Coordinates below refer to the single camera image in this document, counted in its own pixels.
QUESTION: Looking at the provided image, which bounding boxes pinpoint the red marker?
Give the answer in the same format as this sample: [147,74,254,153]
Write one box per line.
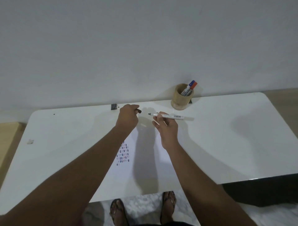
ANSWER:
[184,82,198,96]

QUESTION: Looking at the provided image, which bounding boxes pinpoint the person's foot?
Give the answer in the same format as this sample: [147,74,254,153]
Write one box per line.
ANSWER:
[111,200,129,226]
[160,192,176,224]

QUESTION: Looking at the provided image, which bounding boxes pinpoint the person's right forearm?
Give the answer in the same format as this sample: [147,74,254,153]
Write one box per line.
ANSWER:
[162,139,256,226]

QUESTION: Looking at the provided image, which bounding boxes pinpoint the person's right hand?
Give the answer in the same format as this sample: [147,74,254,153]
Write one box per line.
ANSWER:
[152,111,179,151]

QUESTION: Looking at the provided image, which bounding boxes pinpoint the wooden pen holder cup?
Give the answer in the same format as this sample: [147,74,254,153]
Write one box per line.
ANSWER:
[171,83,195,111]

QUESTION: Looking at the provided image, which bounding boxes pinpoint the person's left forearm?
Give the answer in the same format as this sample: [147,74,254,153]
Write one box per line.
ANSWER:
[0,124,138,226]

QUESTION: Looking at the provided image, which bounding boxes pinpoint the black flip-flop sandal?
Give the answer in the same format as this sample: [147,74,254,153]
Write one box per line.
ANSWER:
[160,191,177,225]
[109,198,130,226]

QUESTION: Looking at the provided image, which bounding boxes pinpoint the black shorts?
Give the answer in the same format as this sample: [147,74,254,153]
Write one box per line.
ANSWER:
[137,223,195,226]

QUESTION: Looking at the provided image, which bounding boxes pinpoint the person's right foot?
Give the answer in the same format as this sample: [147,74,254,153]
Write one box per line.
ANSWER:
[160,192,176,224]

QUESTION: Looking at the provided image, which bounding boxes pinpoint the person's left hand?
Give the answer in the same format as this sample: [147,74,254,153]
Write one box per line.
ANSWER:
[115,104,140,131]

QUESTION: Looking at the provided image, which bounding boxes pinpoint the person's left foot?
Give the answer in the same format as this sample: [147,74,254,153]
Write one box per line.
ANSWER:
[111,200,129,226]

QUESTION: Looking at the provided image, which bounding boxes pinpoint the blue marker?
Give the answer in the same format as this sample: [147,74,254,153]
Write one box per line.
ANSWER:
[180,80,195,96]

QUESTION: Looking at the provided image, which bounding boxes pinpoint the light wooden stool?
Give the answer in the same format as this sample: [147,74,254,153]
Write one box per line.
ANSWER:
[0,122,26,187]

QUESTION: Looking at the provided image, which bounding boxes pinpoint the white paper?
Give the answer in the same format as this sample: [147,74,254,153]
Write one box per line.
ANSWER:
[89,121,184,203]

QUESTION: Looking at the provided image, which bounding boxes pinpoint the black marker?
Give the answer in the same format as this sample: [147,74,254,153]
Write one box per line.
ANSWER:
[148,112,186,120]

